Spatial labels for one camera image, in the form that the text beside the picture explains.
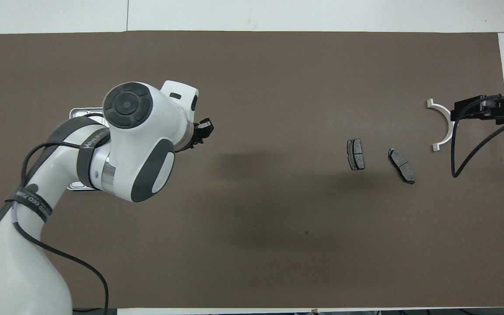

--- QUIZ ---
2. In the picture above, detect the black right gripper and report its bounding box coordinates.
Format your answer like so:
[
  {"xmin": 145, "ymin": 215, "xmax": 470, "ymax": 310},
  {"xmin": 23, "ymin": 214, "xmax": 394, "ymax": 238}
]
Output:
[{"xmin": 450, "ymin": 94, "xmax": 504, "ymax": 127}]

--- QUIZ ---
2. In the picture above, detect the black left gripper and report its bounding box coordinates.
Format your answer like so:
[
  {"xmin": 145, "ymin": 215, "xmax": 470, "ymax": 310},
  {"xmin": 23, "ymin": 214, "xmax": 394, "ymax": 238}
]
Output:
[{"xmin": 175, "ymin": 118, "xmax": 214, "ymax": 152}]

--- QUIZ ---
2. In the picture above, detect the grey metal tray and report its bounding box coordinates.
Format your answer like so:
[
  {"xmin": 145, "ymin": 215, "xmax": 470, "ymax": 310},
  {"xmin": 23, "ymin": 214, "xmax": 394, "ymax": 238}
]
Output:
[{"xmin": 67, "ymin": 107, "xmax": 105, "ymax": 192}]

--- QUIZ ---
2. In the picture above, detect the brown table mat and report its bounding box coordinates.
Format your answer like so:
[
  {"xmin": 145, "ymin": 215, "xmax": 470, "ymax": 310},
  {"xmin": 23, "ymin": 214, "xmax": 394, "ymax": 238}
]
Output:
[{"xmin": 0, "ymin": 31, "xmax": 504, "ymax": 309}]

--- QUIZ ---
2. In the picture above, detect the curved dark brake pad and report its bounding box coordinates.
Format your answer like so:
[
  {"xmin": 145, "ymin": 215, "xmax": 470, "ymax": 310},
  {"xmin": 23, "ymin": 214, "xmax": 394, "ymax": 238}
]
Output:
[{"xmin": 388, "ymin": 147, "xmax": 416, "ymax": 185}]

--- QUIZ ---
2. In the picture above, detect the rectangular dark brake pad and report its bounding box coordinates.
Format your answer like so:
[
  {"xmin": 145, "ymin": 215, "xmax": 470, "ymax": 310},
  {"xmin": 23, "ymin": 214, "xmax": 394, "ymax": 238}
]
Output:
[{"xmin": 347, "ymin": 139, "xmax": 365, "ymax": 171}]

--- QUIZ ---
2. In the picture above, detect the white curved plastic bracket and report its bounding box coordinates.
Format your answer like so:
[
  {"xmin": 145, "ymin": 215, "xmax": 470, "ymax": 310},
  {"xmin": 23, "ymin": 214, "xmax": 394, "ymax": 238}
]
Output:
[{"xmin": 426, "ymin": 99, "xmax": 455, "ymax": 152}]

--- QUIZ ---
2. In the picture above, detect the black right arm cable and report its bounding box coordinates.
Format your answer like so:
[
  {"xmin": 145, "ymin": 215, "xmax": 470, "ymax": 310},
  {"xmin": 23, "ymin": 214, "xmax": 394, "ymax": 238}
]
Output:
[{"xmin": 451, "ymin": 94, "xmax": 504, "ymax": 178}]

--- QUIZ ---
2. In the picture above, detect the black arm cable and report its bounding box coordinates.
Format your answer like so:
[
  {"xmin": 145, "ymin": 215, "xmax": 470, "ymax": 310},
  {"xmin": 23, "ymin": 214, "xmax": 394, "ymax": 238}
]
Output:
[
  {"xmin": 451, "ymin": 94, "xmax": 504, "ymax": 178},
  {"xmin": 11, "ymin": 114, "xmax": 109, "ymax": 315}
]

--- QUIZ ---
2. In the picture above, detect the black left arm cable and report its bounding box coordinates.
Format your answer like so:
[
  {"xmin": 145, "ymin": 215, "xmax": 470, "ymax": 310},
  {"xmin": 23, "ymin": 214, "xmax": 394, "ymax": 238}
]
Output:
[{"xmin": 11, "ymin": 114, "xmax": 109, "ymax": 315}]

